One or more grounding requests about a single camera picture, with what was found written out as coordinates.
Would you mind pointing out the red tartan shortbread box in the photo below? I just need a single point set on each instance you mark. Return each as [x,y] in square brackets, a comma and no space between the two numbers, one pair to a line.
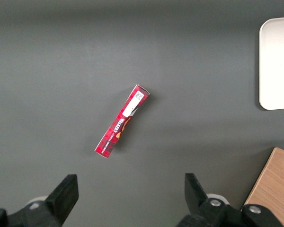
[122,121]

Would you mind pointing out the white rounded plastic tray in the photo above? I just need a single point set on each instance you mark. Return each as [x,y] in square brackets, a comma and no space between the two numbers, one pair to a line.
[277,63]

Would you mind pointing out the wooden board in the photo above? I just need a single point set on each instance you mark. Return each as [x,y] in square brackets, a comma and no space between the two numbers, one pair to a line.
[272,186]

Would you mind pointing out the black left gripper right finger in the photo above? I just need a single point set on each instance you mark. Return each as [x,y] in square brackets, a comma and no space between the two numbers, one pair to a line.
[198,203]

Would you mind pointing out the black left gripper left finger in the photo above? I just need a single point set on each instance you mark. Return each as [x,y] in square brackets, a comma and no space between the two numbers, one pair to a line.
[59,201]

